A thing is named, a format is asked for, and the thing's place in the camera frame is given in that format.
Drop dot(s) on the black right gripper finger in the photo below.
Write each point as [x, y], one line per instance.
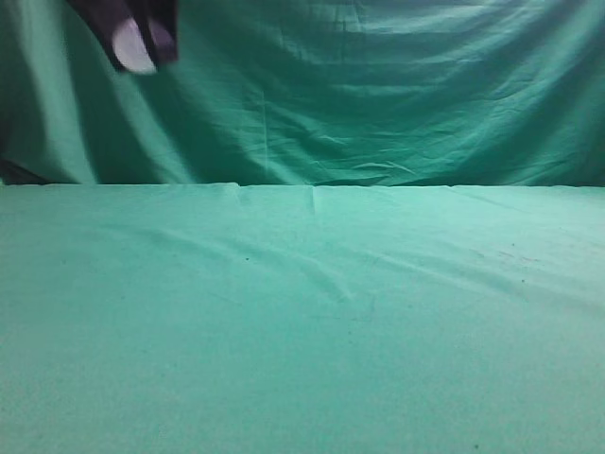
[157, 20]

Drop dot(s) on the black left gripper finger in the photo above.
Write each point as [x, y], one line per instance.
[102, 18]

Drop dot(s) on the green backdrop curtain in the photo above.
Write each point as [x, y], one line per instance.
[387, 93]

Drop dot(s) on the green table cloth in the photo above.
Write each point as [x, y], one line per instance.
[296, 319]

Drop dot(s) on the white dimpled golf ball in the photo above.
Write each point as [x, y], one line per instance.
[129, 48]

